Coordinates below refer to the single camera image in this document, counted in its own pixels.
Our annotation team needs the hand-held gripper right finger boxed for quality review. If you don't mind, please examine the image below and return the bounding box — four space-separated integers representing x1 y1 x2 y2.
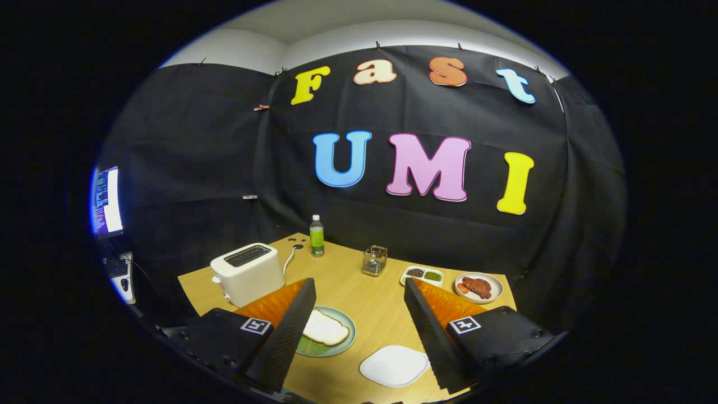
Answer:
404 278 566 395

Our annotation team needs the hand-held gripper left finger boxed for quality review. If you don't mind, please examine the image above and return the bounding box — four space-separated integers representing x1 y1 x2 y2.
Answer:
163 278 317 394

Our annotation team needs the toasted bread slice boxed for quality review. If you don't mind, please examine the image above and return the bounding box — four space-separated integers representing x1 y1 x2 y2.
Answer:
302 308 350 347

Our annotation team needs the green lettuce leaf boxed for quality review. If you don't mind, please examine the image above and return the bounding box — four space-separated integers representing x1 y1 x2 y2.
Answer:
296 336 332 355

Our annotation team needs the white square plate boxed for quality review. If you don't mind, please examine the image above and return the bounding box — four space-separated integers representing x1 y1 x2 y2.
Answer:
359 345 430 388

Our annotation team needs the pale green round plate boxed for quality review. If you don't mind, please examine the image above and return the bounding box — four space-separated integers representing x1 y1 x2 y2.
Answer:
296 305 357 358

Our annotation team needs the white divided condiment dish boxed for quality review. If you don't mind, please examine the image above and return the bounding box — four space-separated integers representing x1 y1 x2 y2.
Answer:
399 265 444 287

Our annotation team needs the red meat piece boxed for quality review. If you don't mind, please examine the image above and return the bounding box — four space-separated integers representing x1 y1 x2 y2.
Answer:
462 276 493 300

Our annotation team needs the white toaster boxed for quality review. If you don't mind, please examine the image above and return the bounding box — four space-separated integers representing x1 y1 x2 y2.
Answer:
210 242 286 308

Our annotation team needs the white round meat plate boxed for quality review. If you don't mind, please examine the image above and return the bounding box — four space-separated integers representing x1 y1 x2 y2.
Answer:
454 272 504 305

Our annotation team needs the green label plastic bottle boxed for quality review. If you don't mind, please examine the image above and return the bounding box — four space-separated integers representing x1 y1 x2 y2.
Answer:
310 214 325 258

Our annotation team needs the white side desk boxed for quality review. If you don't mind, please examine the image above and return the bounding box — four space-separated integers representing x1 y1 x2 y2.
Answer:
104 251 138 305

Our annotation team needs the black backdrop cloth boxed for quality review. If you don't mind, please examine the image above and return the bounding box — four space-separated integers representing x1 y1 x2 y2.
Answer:
101 45 626 337

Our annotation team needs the computer monitor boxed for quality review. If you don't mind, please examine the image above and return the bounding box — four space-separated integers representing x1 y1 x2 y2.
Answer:
91 166 125 239

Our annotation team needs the white toaster cable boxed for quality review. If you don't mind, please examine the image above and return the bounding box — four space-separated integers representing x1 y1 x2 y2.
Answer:
283 244 304 277

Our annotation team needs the wire cutlery holder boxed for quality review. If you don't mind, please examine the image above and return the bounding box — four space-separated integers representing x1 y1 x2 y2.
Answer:
362 245 389 277

